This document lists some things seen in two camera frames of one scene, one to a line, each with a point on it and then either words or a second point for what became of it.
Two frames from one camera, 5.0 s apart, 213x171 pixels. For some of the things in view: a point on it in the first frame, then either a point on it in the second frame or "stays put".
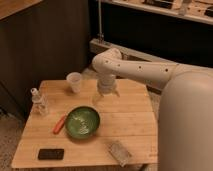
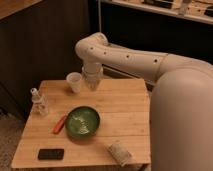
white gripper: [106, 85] → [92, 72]
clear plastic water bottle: [39, 103] stays put
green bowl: [82, 121] stays put
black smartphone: [51, 154] stays put
